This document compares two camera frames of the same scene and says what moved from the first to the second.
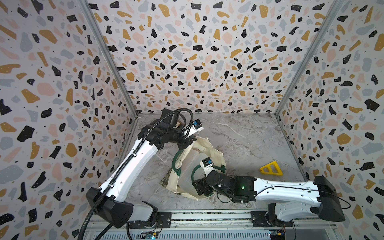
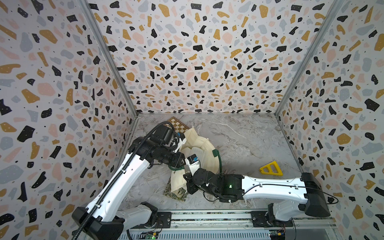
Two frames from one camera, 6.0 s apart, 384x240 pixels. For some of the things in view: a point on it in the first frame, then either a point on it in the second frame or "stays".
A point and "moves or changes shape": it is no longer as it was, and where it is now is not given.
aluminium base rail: [211, 225] stays
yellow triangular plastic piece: [279, 172] stays
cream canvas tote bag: [169, 180] moves or changes shape
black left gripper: [188, 141] -> [178, 162]
